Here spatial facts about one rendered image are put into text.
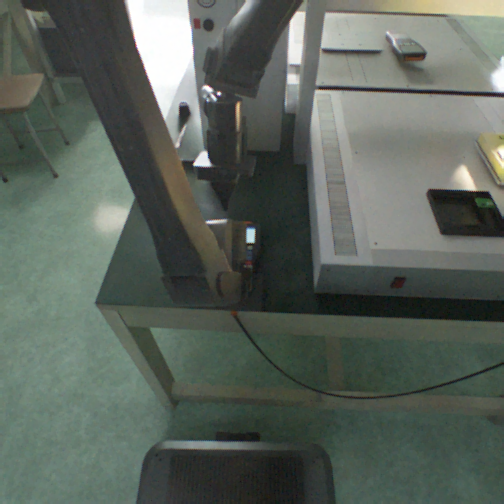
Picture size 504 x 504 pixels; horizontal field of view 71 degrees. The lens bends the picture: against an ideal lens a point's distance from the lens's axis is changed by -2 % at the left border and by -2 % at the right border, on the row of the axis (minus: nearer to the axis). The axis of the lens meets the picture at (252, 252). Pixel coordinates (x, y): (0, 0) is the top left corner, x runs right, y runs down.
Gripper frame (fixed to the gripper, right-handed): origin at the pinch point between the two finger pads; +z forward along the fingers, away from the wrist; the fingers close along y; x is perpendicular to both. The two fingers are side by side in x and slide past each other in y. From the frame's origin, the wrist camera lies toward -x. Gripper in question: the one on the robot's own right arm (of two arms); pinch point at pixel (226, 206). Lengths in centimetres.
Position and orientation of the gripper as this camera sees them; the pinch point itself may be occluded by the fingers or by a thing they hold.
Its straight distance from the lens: 69.8
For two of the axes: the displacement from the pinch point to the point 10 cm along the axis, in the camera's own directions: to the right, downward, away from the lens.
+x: -1.2, 5.8, -8.1
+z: -0.3, 8.1, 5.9
